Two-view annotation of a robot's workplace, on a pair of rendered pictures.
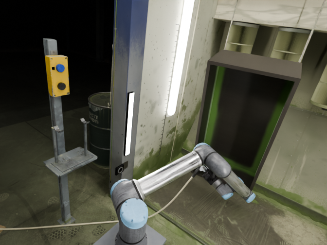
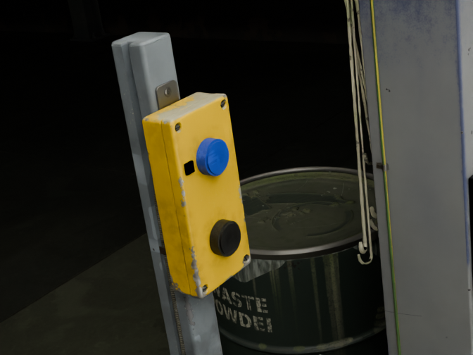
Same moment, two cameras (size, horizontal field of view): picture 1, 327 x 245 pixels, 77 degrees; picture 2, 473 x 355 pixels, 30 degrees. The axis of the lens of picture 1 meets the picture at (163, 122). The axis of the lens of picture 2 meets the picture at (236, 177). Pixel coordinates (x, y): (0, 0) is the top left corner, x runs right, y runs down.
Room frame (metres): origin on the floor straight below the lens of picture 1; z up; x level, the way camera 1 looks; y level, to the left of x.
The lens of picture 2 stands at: (0.21, 0.51, 1.88)
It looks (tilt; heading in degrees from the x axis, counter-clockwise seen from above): 22 degrees down; 9
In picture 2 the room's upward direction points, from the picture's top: 8 degrees counter-clockwise
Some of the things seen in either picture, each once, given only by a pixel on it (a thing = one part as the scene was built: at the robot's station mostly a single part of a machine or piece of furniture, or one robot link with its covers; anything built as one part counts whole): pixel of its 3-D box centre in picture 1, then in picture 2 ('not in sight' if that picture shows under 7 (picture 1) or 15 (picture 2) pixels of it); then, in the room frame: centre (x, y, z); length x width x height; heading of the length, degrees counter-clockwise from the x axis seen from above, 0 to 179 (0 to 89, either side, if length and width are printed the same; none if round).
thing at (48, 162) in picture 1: (71, 160); not in sight; (1.28, 0.66, 0.78); 0.31 x 0.23 x 0.01; 148
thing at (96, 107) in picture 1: (111, 129); (312, 339); (2.46, 0.70, 0.44); 0.59 x 0.58 x 0.89; 39
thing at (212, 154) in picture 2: (60, 68); (212, 156); (1.30, 0.70, 1.48); 0.05 x 0.02 x 0.05; 148
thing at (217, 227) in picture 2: (61, 86); (224, 237); (1.30, 0.70, 1.36); 0.05 x 0.02 x 0.05; 148
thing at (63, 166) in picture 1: (71, 142); not in sight; (1.27, 0.64, 0.95); 0.26 x 0.15 x 0.32; 148
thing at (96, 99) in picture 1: (111, 100); (296, 210); (2.47, 0.70, 0.86); 0.54 x 0.54 x 0.01
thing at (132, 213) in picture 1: (133, 218); not in sight; (0.80, 0.09, 0.83); 0.17 x 0.15 x 0.18; 30
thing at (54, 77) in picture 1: (58, 76); (198, 194); (1.32, 0.73, 1.42); 0.12 x 0.06 x 0.26; 148
